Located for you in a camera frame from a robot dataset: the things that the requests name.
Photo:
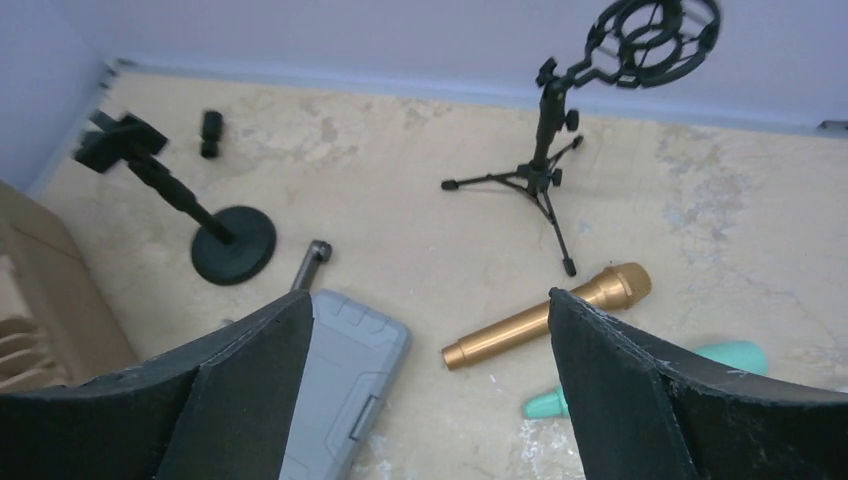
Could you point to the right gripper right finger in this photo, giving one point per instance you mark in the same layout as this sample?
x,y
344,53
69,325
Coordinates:
x,y
644,408

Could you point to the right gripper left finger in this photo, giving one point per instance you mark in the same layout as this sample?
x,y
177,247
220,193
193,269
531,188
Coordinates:
x,y
218,407

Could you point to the gold microphone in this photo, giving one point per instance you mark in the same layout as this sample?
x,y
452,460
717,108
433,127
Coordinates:
x,y
616,288

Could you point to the black clip stand round base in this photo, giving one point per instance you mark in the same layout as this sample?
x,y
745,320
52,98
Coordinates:
x,y
230,246

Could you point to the black tripod shock mount stand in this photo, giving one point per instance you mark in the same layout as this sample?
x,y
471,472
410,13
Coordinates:
x,y
631,45

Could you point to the grey plastic case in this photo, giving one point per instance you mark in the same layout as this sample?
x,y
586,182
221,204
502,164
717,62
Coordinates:
x,y
353,361

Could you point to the grey metal T-bar tool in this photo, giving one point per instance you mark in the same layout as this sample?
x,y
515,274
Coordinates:
x,y
319,252

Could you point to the tan hard case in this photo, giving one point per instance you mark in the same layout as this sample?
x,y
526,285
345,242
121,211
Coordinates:
x,y
56,327

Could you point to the small black adapter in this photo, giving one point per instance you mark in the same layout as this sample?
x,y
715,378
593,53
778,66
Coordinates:
x,y
211,133

